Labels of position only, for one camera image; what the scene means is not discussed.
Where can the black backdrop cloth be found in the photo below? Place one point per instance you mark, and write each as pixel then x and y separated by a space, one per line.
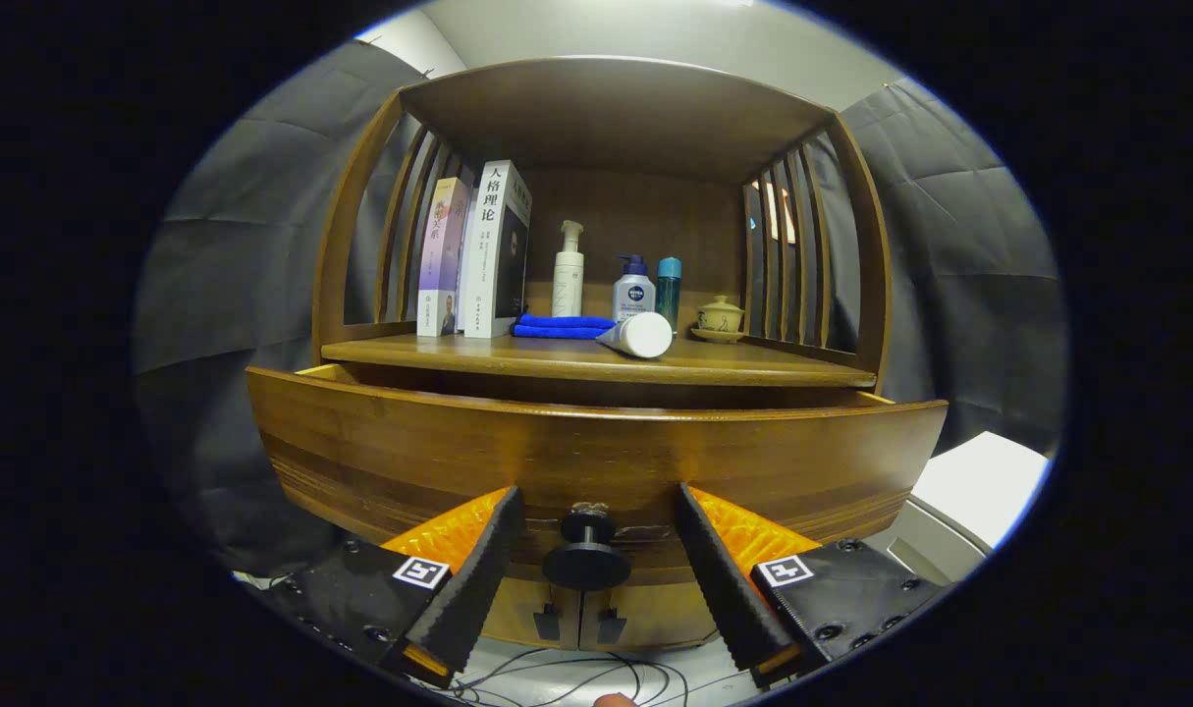
pixel 243 295

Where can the white and green tube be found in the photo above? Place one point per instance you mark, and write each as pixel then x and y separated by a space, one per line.
pixel 647 336

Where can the purple book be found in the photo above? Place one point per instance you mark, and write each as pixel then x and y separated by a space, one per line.
pixel 442 255

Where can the cream lidded teacup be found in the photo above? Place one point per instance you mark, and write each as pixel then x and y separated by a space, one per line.
pixel 721 316

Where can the white book with portrait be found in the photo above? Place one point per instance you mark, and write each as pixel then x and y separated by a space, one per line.
pixel 493 250

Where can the brown wooden drawer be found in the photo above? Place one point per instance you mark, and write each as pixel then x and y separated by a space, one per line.
pixel 606 452

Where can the white flat table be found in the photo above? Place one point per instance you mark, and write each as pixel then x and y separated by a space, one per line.
pixel 984 481

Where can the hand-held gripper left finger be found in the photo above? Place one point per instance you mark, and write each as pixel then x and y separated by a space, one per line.
pixel 478 584

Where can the white pump bottle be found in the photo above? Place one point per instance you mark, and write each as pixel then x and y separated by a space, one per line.
pixel 568 285

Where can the brown wooden countertop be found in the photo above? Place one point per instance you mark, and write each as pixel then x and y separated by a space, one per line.
pixel 557 352

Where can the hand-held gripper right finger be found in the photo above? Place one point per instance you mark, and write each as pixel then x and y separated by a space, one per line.
pixel 724 584

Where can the black round drawer knob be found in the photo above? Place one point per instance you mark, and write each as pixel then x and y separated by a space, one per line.
pixel 586 562

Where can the teal slim bottle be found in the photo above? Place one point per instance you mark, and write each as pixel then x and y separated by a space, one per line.
pixel 669 285

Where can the grey ribbed panel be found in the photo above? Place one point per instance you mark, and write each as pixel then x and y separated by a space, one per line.
pixel 920 545

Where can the brown wooden cabinet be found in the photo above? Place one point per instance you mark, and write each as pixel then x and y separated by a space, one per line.
pixel 635 216

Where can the clear bottle with blue cap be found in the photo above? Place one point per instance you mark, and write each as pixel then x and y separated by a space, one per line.
pixel 633 293

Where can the blue folded cloth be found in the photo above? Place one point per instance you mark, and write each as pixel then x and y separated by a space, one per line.
pixel 562 326

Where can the wooden cabinet door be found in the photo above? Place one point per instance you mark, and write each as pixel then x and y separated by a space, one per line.
pixel 665 614
pixel 522 619

